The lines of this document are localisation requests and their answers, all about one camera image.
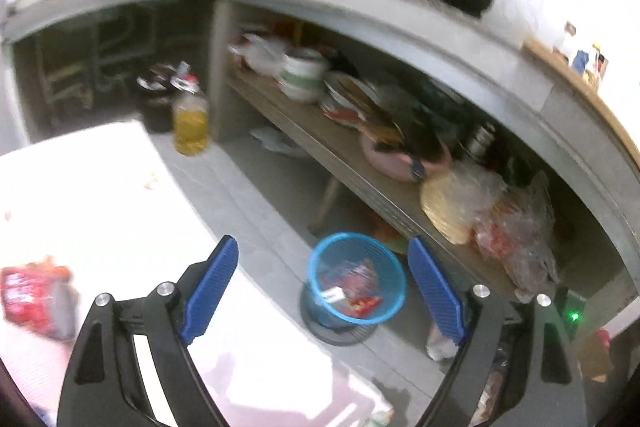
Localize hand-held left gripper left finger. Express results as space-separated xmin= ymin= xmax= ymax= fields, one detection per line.
xmin=56 ymin=235 xmax=240 ymax=427

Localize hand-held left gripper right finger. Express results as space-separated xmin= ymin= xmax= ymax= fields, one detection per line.
xmin=407 ymin=237 xmax=588 ymax=427

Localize red snack bag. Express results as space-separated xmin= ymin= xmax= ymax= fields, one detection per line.
xmin=319 ymin=259 xmax=383 ymax=319

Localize blue plastic mesh basket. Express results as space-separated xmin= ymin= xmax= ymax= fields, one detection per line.
xmin=300 ymin=232 xmax=407 ymax=333

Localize crumpled white paper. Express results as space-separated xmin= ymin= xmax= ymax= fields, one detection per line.
xmin=425 ymin=324 xmax=458 ymax=362

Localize red filled clear plastic bag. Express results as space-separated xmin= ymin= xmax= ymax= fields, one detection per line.
xmin=472 ymin=197 xmax=558 ymax=288

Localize yellow filled plastic bag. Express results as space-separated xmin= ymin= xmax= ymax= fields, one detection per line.
xmin=420 ymin=167 xmax=506 ymax=245

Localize white table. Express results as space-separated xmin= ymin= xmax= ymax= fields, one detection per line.
xmin=0 ymin=119 xmax=396 ymax=427

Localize pink plastic basin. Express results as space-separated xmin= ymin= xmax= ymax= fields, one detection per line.
xmin=361 ymin=134 xmax=453 ymax=182

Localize wooden shelf leg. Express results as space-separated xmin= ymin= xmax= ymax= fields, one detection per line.
xmin=310 ymin=177 xmax=342 ymax=233

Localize metal jar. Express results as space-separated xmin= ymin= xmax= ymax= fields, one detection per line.
xmin=465 ymin=122 xmax=496 ymax=158

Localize cooking oil bottle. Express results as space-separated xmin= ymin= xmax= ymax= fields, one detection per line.
xmin=171 ymin=62 xmax=210 ymax=156

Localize white paper sheet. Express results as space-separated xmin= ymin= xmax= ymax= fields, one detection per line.
xmin=250 ymin=126 xmax=306 ymax=155

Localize red white snack packet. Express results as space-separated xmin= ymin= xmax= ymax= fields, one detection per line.
xmin=0 ymin=257 xmax=78 ymax=340

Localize dark ceramic jar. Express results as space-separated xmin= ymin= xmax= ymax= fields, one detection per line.
xmin=136 ymin=64 xmax=177 ymax=134

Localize stack of white green bowls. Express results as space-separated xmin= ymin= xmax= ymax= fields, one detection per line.
xmin=277 ymin=48 xmax=331 ymax=104

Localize condiment bottle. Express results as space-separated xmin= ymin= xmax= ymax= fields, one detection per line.
xmin=587 ymin=42 xmax=608 ymax=85

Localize white plastic bag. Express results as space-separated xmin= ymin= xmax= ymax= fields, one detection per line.
xmin=230 ymin=34 xmax=288 ymax=72

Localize sink drain pipes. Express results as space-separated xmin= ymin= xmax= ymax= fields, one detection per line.
xmin=35 ymin=7 xmax=156 ymax=108

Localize concrete kitchen counter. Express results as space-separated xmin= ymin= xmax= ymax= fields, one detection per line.
xmin=0 ymin=0 xmax=640 ymax=258

